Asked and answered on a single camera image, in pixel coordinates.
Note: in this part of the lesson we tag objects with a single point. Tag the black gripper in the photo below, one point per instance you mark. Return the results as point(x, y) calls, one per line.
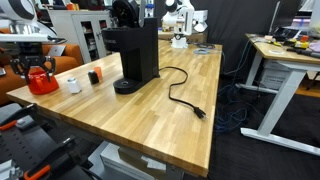
point(31, 53)

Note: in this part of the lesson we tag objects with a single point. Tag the red ceramic kettle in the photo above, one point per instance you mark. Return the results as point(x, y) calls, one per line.
point(41, 86)

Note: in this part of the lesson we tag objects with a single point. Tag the silver laptop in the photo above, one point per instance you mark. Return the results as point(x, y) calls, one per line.
point(56, 50)

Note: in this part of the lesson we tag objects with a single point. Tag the orange sofa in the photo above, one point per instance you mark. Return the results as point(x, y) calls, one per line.
point(70, 56)

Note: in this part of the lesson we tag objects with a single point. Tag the white coffee pod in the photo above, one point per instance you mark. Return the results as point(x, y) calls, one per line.
point(73, 86)

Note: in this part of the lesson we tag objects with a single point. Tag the white glass door cabinet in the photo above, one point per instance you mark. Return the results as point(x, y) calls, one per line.
point(66, 23)

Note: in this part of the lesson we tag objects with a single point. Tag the black coffee pod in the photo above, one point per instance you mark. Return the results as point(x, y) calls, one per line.
point(93, 77)

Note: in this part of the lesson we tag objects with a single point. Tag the small orange cup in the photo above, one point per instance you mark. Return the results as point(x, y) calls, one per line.
point(98, 71)

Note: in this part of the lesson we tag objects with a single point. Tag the orange items on cabinet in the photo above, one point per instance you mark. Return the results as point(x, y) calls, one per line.
point(71, 6)

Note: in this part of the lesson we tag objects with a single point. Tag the black equipment stand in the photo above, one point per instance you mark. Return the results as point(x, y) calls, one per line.
point(20, 146)

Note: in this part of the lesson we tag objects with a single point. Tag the black pod coffee machine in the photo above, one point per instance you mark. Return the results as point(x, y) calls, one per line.
point(140, 56)

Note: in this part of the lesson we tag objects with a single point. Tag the white carton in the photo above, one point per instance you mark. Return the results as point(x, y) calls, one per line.
point(116, 163)

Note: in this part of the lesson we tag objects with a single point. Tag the flat white box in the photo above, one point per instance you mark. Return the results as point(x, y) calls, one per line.
point(201, 15)
point(201, 26)

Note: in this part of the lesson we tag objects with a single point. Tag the black divider panel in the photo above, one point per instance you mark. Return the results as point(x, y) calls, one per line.
point(233, 30)

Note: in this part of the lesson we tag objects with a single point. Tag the grey box under desk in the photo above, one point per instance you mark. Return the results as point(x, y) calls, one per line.
point(275, 76)

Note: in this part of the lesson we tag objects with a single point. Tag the white tape roll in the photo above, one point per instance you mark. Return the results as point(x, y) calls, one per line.
point(276, 52)

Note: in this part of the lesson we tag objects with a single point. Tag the black monitor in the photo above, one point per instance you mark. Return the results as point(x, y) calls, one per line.
point(286, 13)

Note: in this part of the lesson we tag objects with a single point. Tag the yellow tool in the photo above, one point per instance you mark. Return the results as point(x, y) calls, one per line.
point(301, 44)

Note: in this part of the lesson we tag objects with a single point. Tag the long black tool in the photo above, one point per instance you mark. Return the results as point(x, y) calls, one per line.
point(306, 53)

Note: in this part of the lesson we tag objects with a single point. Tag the grey table frame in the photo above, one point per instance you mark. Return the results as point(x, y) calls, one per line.
point(173, 173)

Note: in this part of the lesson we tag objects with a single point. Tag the wooden desk white frame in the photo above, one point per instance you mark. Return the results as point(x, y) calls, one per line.
point(283, 93)

